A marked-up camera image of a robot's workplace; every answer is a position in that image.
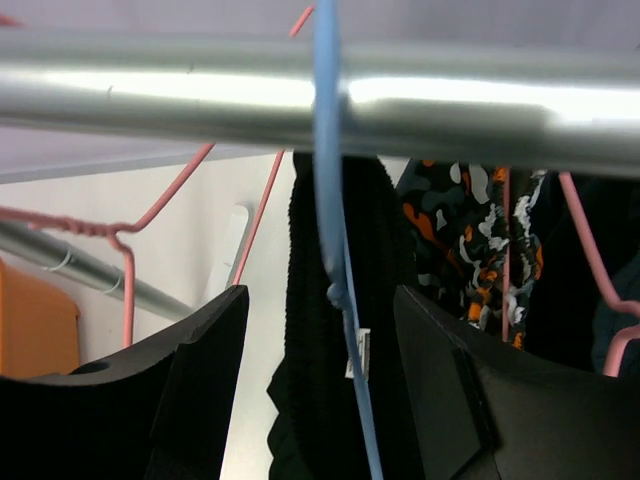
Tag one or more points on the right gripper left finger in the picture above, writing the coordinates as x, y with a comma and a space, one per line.
159, 409

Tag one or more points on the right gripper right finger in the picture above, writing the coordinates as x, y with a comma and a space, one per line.
485, 410

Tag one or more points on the black shorts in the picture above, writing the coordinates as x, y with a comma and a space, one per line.
317, 432

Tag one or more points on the blue wire hanger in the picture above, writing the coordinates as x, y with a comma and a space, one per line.
328, 185

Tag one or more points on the dark navy shorts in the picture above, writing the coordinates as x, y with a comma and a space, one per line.
568, 321

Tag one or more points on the pink hanger under navy shorts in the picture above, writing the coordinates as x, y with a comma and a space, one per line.
621, 339

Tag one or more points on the orange grey camouflage shorts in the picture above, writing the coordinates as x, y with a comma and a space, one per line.
457, 220

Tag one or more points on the pink hanger under camouflage shorts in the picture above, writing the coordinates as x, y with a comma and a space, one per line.
506, 264

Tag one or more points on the orange plastic laundry basket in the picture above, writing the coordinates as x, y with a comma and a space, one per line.
39, 327

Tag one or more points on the silver clothes rack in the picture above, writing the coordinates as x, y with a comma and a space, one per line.
559, 110

